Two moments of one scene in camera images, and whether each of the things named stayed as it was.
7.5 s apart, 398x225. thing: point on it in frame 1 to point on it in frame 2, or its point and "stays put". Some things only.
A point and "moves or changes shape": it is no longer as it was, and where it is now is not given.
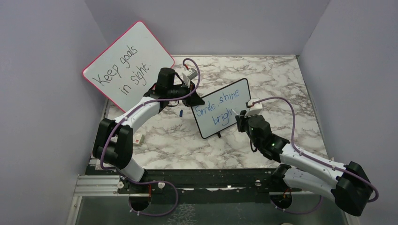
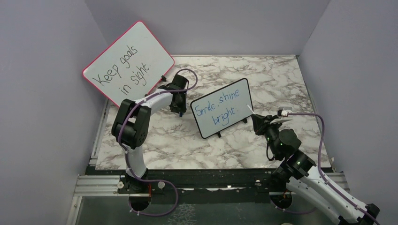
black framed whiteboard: (216, 114) stays put
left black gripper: (194, 100) to (181, 108)
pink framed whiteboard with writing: (130, 67) stays put
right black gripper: (241, 120) to (260, 123)
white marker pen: (236, 113) moves or changes shape
